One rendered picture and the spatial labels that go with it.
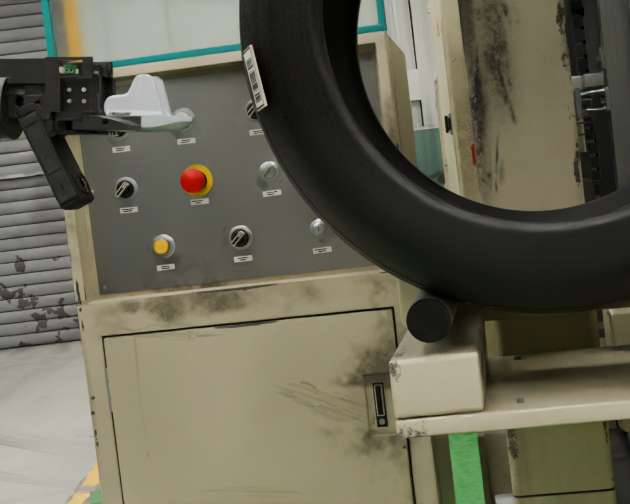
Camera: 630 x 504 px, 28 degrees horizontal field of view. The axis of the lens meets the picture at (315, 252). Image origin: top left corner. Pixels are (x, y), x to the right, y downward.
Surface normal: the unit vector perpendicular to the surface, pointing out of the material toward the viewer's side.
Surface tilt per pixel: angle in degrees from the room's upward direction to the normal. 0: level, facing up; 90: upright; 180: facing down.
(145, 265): 90
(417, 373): 90
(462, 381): 90
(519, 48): 90
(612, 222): 101
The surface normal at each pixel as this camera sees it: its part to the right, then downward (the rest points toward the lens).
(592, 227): -0.11, 0.25
